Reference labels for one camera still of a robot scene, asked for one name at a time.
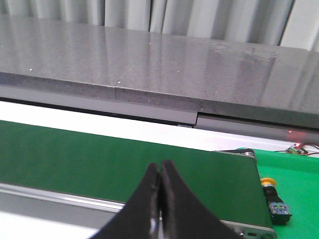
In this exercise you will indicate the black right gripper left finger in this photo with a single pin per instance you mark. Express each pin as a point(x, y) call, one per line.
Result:
point(139, 218)

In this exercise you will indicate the small motor controller board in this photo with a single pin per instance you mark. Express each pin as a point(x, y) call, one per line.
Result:
point(297, 150)

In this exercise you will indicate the grey stone counter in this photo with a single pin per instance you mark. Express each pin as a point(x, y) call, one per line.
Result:
point(248, 89)

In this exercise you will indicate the green conveyor belt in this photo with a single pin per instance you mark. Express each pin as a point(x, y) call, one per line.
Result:
point(111, 168)

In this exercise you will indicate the black timing drive belt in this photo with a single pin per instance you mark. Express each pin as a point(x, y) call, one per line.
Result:
point(242, 151)

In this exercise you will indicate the green plastic tray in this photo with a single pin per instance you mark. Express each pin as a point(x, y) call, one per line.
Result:
point(297, 180)

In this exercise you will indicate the yellow mushroom push button switch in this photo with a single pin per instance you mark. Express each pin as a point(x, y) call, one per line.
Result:
point(278, 209)

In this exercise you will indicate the white pleated curtain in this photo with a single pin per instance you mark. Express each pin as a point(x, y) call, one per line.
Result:
point(288, 23)

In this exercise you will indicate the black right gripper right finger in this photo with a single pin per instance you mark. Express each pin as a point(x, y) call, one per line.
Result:
point(183, 215)

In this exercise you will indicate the aluminium conveyor frame rail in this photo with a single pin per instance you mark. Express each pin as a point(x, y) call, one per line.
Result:
point(244, 230)

